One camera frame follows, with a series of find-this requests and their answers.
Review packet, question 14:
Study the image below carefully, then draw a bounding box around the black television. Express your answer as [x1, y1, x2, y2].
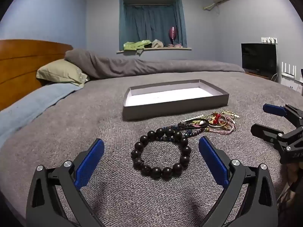
[241, 43, 277, 76]

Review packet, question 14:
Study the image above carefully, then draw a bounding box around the wooden television stand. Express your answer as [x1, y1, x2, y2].
[245, 69, 277, 81]

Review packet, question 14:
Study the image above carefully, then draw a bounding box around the teal curtain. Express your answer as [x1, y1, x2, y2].
[119, 0, 188, 51]

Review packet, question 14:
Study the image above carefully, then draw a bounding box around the light blue blanket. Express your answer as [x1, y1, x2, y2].
[0, 83, 84, 147]

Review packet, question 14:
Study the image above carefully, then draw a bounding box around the white router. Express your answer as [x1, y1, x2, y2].
[281, 62, 298, 79]

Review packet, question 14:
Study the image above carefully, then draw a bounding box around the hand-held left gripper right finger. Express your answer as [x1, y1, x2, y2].
[198, 136, 278, 227]

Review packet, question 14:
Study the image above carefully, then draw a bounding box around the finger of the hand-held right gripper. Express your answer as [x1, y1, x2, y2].
[250, 123, 299, 150]
[263, 103, 303, 129]

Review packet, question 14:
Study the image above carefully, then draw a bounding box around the red and gold charm bracelet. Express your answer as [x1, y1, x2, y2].
[205, 110, 240, 126]

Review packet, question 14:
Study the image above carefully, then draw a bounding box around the black and silver bangle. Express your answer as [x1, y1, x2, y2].
[177, 119, 210, 129]

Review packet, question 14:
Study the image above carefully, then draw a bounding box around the grey bedspread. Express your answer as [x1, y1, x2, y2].
[0, 71, 303, 227]

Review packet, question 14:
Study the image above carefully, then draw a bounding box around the window sill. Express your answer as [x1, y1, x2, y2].
[116, 47, 192, 53]

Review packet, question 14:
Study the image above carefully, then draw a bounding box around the wooden headboard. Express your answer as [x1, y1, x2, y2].
[0, 39, 74, 111]

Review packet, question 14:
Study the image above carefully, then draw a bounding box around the person's right forearm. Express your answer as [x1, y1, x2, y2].
[277, 164, 303, 215]

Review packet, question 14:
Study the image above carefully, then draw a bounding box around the dark red bead necklace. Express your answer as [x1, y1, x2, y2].
[181, 126, 210, 138]

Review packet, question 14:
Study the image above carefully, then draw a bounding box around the grey shallow cardboard box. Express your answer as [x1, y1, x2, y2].
[122, 79, 230, 121]

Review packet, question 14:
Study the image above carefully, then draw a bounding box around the grey duvet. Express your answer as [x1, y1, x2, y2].
[64, 49, 246, 80]

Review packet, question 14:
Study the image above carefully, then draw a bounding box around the large dark wooden bead bracelet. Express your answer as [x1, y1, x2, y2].
[131, 128, 192, 181]

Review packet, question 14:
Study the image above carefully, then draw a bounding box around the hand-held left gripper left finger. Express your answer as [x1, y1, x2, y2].
[26, 138, 105, 227]

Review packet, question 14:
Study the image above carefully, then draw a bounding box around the olive green pillow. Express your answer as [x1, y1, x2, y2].
[36, 59, 90, 87]

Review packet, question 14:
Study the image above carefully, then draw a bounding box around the green cloth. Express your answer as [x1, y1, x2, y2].
[123, 40, 152, 54]

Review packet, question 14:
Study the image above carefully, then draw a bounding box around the dark blue bead bracelet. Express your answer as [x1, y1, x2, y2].
[163, 125, 187, 143]

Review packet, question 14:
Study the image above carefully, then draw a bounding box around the air conditioner hose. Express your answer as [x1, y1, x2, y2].
[202, 2, 222, 11]

